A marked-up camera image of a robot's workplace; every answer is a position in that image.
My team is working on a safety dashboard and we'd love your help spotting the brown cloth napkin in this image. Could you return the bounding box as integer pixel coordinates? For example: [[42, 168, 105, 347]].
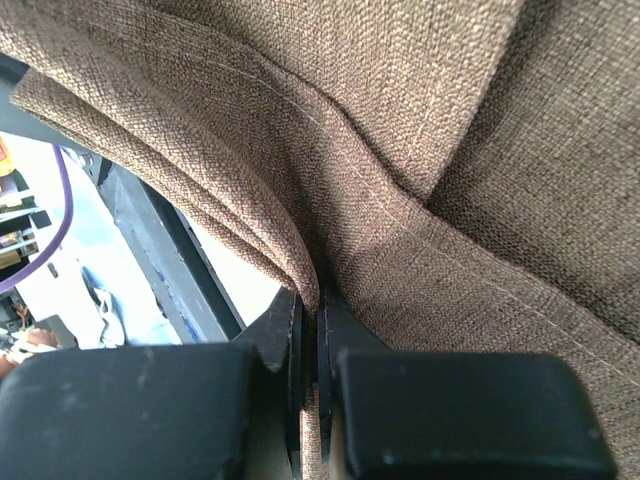
[[1, 1, 639, 479]]

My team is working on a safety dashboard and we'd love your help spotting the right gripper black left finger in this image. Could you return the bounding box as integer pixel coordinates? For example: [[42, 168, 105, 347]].
[[1, 290, 301, 479]]

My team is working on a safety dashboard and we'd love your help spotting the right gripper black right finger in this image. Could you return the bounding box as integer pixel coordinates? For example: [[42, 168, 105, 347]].
[[317, 284, 618, 479]]

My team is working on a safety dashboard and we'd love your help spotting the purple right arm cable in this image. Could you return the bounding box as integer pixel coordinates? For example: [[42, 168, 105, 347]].
[[0, 144, 75, 296]]

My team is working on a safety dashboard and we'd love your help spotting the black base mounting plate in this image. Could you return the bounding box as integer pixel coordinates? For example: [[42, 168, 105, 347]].
[[1, 55, 245, 343]]

